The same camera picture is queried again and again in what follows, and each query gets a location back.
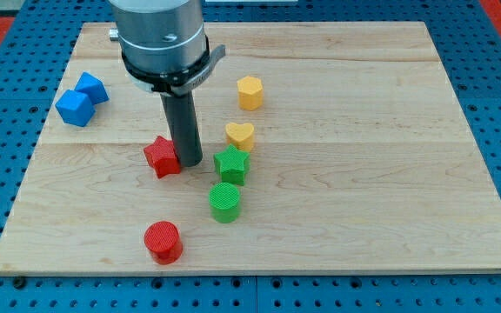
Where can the yellow heart block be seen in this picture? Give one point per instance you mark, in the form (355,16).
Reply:
(241,135)

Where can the red star block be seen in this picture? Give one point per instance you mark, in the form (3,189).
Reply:
(162,158)

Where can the green cylinder block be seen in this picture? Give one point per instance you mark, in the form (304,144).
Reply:
(224,200)

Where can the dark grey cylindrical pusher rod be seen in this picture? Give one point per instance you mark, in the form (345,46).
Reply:
(182,122)

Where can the blue cube block rear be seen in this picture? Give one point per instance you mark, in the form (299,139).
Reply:
(92,87)

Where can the blue cube block front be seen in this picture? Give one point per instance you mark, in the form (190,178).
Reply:
(75,108)

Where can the red cylinder block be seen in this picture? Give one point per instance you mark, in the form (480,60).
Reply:
(163,242)

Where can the yellow hexagon block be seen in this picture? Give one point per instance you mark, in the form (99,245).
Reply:
(250,93)

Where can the blue cube block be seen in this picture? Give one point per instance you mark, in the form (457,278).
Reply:
(92,87)
(75,108)

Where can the black and grey mounting clamp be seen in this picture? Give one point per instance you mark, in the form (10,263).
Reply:
(178,83)

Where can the wooden board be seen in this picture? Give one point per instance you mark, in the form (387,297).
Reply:
(363,164)

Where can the green star block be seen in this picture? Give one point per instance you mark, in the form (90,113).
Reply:
(232,165)

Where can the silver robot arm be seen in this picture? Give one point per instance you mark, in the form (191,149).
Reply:
(166,51)

